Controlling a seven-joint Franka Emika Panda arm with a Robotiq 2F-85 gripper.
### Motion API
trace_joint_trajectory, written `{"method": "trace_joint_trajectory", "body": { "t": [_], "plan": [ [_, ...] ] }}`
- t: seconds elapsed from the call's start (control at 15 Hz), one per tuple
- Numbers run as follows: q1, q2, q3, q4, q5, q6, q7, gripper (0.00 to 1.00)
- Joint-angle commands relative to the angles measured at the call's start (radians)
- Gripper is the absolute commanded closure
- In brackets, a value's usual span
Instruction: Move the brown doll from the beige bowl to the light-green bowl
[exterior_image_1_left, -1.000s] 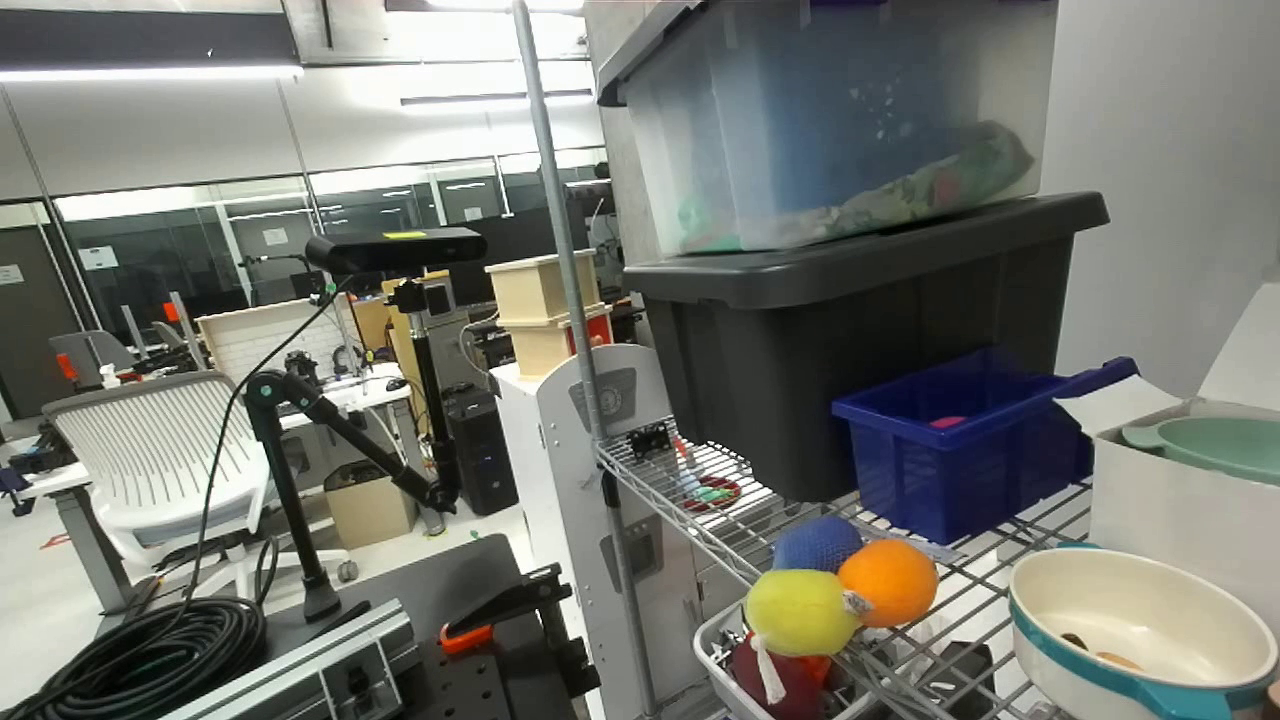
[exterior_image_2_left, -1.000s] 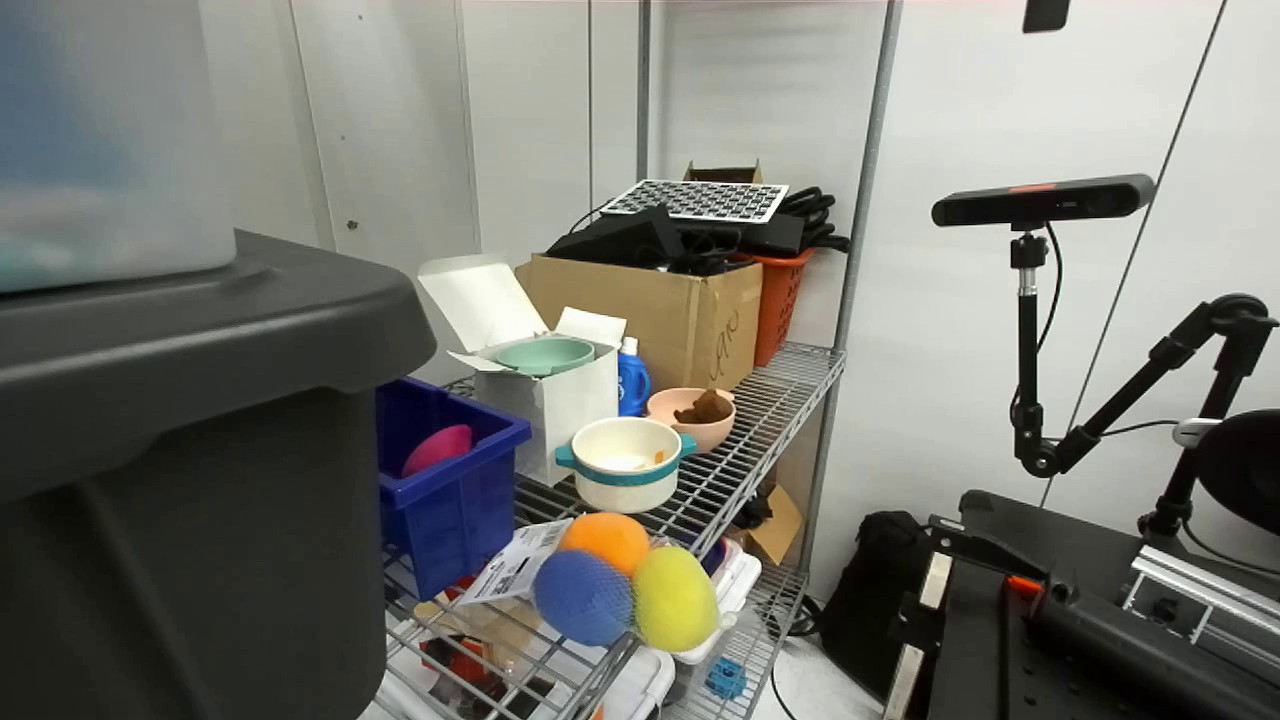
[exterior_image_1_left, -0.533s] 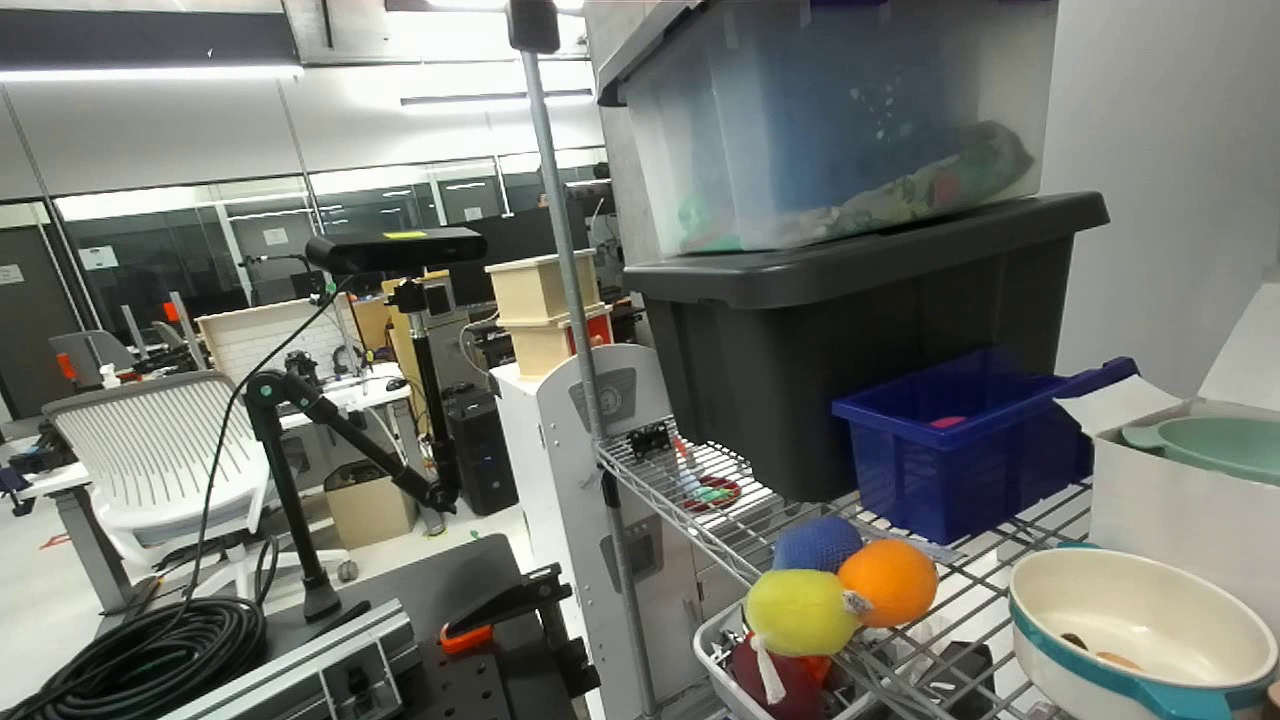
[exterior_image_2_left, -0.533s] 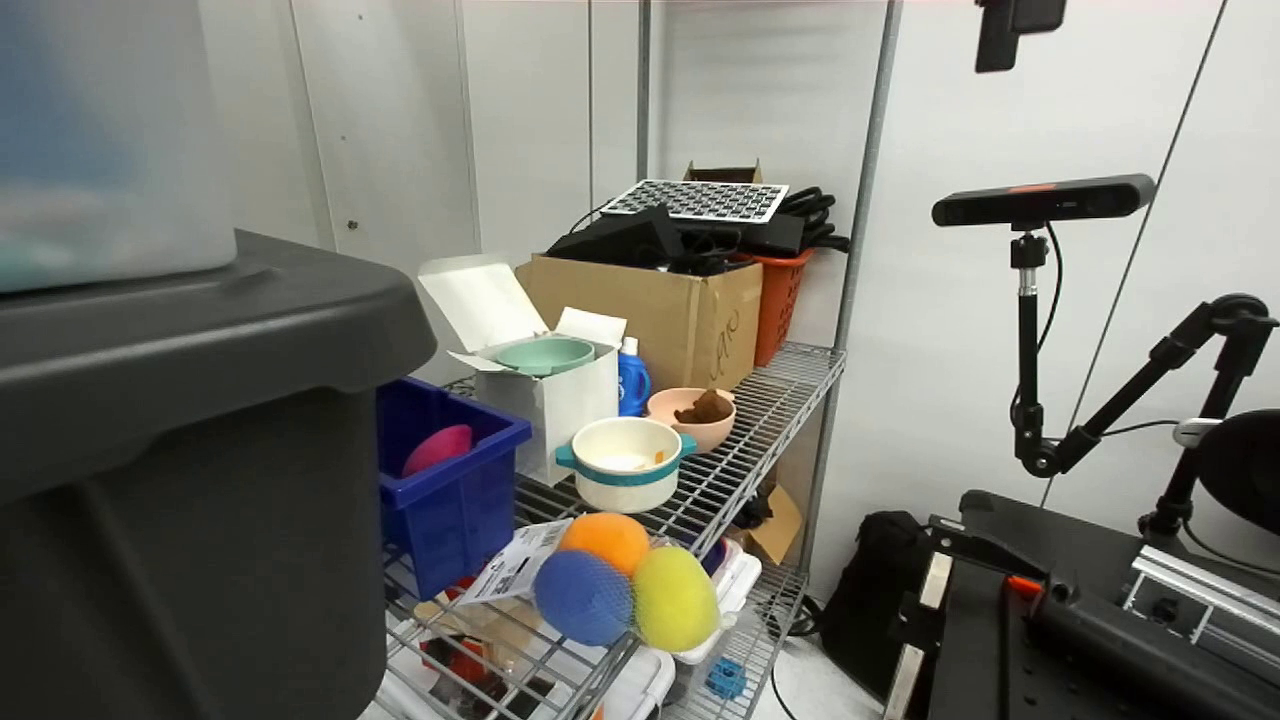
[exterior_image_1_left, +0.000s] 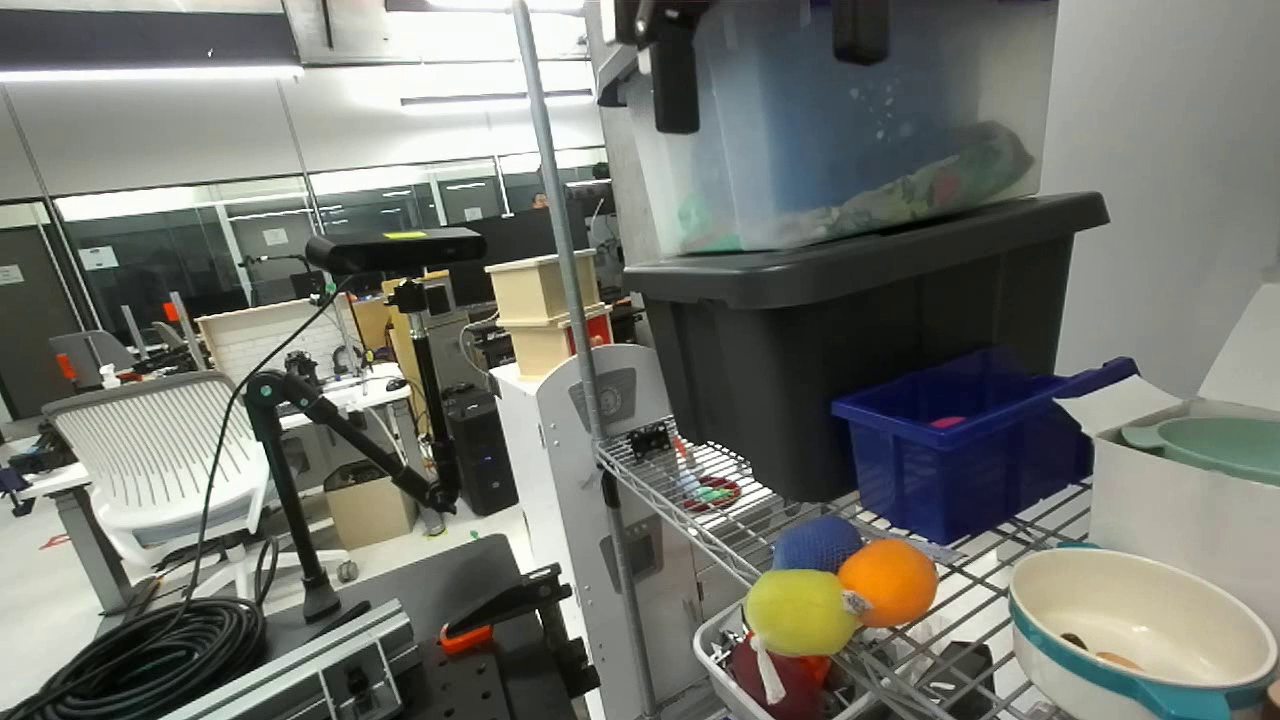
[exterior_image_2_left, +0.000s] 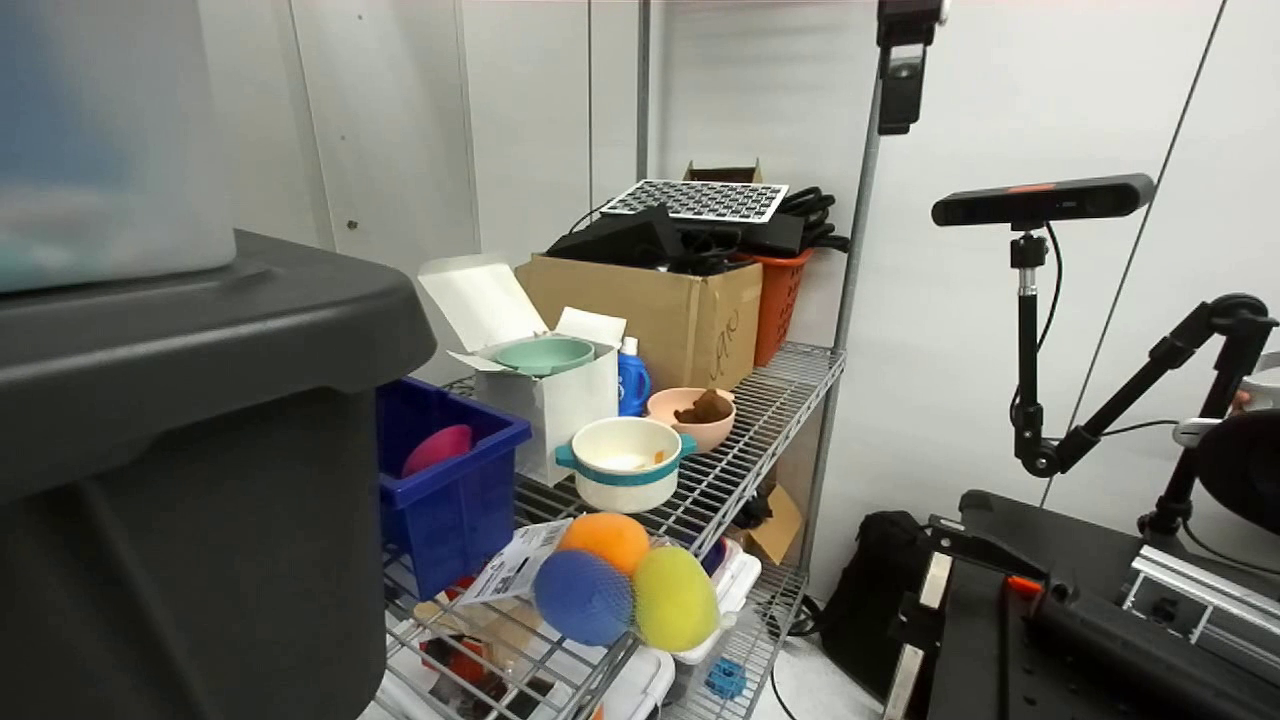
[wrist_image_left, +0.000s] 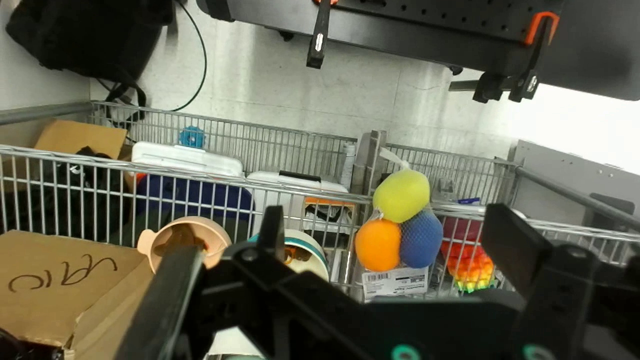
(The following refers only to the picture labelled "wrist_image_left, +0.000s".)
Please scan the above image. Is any white pedestal panel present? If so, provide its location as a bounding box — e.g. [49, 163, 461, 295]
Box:
[507, 138, 640, 232]

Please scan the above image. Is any cream bowl with teal trim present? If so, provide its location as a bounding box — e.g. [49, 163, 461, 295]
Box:
[245, 228, 329, 282]

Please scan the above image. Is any beige bowl with tabs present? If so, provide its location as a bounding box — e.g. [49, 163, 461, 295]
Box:
[136, 216, 234, 276]

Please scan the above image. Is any white printed label card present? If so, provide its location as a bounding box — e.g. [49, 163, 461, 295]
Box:
[357, 264, 431, 301]

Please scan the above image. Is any blue gear toy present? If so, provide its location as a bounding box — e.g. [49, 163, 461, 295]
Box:
[178, 126, 207, 150]

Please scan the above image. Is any yellow fuzzy ball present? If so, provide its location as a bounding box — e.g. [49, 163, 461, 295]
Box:
[372, 168, 431, 226]

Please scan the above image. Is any red item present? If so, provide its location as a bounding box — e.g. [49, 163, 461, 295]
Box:
[440, 213, 488, 248]

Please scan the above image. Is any orange fuzzy ball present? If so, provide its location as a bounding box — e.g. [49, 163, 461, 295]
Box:
[354, 217, 403, 273]

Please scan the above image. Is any black perforated table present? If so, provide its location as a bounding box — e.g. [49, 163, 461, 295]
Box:
[195, 0, 640, 101]

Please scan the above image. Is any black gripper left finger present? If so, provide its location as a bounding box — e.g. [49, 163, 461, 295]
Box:
[114, 203, 402, 360]

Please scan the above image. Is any dark blue container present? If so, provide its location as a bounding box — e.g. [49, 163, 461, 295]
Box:
[136, 173, 255, 226]

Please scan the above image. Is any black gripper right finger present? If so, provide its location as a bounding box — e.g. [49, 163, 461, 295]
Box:
[480, 201, 640, 360]

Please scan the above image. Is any rainbow coloured toy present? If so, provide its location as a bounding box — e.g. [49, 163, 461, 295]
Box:
[444, 240, 497, 295]

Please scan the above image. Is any large brown cardboard box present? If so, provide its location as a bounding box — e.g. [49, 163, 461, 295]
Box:
[0, 228, 158, 360]

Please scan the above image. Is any blue fuzzy ball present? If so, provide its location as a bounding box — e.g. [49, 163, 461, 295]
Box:
[397, 208, 446, 270]

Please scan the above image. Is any black fabric item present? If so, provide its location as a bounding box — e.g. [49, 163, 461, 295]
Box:
[0, 146, 136, 242]

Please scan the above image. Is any black backpack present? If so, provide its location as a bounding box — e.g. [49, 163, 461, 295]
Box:
[3, 0, 176, 85]

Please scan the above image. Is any metal wire shelf rack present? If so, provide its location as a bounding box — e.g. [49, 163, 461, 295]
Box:
[0, 98, 640, 301]

